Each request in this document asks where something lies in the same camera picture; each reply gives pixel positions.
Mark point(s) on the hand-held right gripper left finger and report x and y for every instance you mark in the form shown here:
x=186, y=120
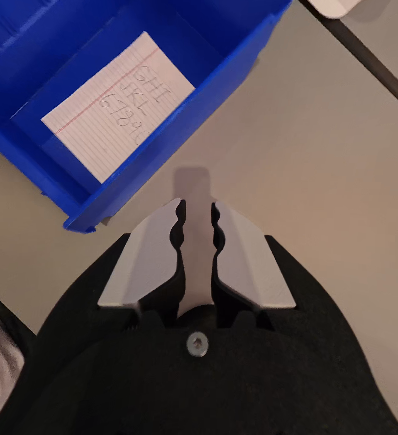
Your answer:
x=144, y=265

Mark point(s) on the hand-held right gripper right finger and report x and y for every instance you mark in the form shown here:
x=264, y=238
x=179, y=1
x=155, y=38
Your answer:
x=250, y=268

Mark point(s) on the blue plastic bin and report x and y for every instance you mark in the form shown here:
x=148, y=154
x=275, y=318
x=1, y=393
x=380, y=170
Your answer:
x=219, y=34

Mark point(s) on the written lined paper sheet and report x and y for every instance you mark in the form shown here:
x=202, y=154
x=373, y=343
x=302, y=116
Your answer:
x=117, y=112

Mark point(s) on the white flat board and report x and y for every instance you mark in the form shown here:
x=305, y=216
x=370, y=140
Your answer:
x=335, y=6

